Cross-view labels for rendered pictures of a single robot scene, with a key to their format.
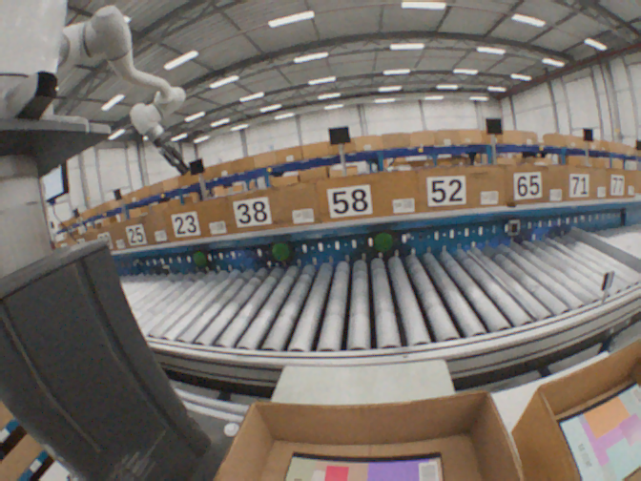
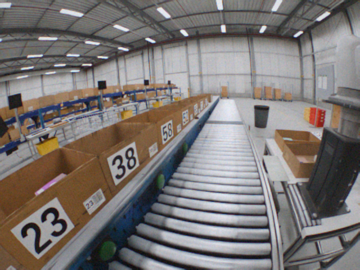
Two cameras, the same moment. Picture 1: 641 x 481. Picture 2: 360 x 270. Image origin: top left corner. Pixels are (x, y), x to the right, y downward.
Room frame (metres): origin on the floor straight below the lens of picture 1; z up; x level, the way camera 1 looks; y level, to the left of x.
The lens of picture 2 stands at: (0.74, 0.67, 1.21)
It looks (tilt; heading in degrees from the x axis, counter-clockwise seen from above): 19 degrees down; 279
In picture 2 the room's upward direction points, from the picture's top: 4 degrees counter-clockwise
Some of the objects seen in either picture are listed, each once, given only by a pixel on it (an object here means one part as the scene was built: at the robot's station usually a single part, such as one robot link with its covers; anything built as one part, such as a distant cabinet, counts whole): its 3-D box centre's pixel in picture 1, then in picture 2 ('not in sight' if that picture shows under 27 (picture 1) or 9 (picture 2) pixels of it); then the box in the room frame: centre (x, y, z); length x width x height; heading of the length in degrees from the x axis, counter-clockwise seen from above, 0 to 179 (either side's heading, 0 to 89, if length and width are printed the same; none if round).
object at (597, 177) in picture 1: (570, 181); (192, 104); (0.85, -1.38, 0.96); 0.39 x 0.29 x 0.17; 79
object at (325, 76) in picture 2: not in sight; (324, 100); (-3.15, -2.71, 1.02); 1.30 x 0.50 x 2.05; 67
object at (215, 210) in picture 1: (211, 216); (43, 197); (1.22, 0.53, 0.96); 0.39 x 0.29 x 0.17; 79
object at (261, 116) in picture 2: not in sight; (261, 116); (-1.15, -3.50, 0.32); 0.50 x 0.50 x 0.64
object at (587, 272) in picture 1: (570, 265); (223, 131); (0.49, -0.85, 0.72); 0.52 x 0.05 x 0.05; 169
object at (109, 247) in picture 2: (200, 259); (108, 251); (1.00, 0.54, 0.81); 0.07 x 0.01 x 0.07; 79
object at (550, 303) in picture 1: (518, 277); (223, 139); (0.54, -0.60, 0.72); 0.52 x 0.05 x 0.05; 169
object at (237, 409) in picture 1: (191, 398); (297, 203); (0.29, 0.29, 0.74); 0.28 x 0.02 x 0.02; 78
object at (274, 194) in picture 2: not in sight; (273, 196); (0.15, -0.12, 0.41); 0.45 x 0.06 x 0.08; 78
